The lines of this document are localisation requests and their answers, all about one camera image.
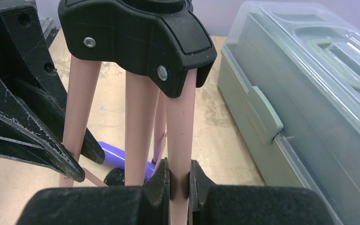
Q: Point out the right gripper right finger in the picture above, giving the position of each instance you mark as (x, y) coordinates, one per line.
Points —
(213, 204)

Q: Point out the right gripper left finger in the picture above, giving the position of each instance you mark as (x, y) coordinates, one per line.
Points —
(114, 205)

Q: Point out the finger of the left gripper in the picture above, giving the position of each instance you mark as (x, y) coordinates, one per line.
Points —
(24, 138)
(26, 67)

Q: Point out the purple toy microphone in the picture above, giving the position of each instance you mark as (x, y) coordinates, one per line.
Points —
(116, 157)

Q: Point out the pink music stand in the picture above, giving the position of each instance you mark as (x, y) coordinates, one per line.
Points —
(166, 53)

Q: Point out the green plastic storage box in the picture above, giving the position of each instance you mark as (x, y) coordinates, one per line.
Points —
(290, 75)

